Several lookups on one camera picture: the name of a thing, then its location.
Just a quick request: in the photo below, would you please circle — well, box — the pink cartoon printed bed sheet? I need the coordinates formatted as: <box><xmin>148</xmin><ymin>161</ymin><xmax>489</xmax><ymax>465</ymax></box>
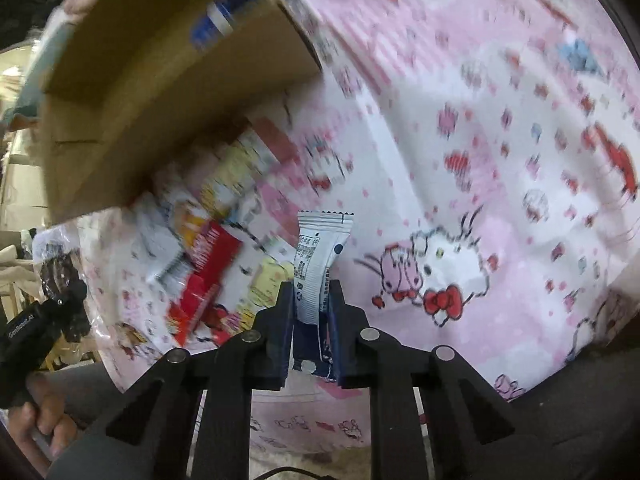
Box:
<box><xmin>75</xmin><ymin>0</ymin><xmax>640</xmax><ymax>456</ymax></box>

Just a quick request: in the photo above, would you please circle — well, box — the pink snack packet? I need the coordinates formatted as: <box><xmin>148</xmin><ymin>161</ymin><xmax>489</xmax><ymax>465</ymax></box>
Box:
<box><xmin>245</xmin><ymin>114</ymin><xmax>302</xmax><ymax>162</ymax></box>

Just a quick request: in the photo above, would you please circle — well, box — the dark cookies clear packet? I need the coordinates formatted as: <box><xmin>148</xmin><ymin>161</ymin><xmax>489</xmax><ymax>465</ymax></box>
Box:
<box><xmin>39</xmin><ymin>254</ymin><xmax>92</xmax><ymax>343</ymax></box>

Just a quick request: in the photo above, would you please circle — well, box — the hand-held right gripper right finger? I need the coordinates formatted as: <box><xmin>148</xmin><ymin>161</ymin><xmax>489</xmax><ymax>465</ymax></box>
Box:
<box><xmin>327</xmin><ymin>279</ymin><xmax>551</xmax><ymax>480</ymax></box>

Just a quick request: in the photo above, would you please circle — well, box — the person's left hand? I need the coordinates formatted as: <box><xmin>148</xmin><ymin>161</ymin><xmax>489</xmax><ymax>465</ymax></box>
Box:
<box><xmin>9</xmin><ymin>372</ymin><xmax>79</xmax><ymax>465</ymax></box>

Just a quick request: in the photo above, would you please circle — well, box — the pale yellow snack packet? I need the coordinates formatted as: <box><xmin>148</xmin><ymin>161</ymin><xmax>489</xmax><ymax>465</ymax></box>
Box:
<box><xmin>235</xmin><ymin>255</ymin><xmax>296</xmax><ymax>322</ymax></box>

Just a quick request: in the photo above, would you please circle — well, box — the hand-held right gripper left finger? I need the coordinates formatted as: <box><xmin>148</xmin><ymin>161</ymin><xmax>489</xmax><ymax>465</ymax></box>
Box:
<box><xmin>47</xmin><ymin>280</ymin><xmax>296</xmax><ymax>480</ymax></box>

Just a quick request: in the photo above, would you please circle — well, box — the blue white snack packet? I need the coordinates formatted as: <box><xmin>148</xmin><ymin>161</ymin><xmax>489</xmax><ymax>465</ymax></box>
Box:
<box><xmin>291</xmin><ymin>210</ymin><xmax>355</xmax><ymax>378</ymax></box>

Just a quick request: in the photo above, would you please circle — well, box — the red white snack packet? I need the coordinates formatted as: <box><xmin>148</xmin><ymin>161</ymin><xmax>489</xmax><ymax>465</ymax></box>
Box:
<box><xmin>167</xmin><ymin>220</ymin><xmax>244</xmax><ymax>347</ymax></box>

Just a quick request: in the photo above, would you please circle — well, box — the cardboard box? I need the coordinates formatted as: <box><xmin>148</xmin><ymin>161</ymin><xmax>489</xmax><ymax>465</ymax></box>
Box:
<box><xmin>37</xmin><ymin>0</ymin><xmax>326</xmax><ymax>224</ymax></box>

